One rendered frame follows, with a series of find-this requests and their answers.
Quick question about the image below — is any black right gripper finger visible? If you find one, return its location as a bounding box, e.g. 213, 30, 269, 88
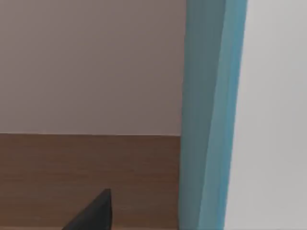
61, 188, 113, 230

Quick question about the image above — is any light blue rack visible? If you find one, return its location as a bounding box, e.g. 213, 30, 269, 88
177, 0, 248, 230

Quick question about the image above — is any wooden panel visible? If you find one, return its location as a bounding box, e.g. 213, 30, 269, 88
0, 132, 182, 230

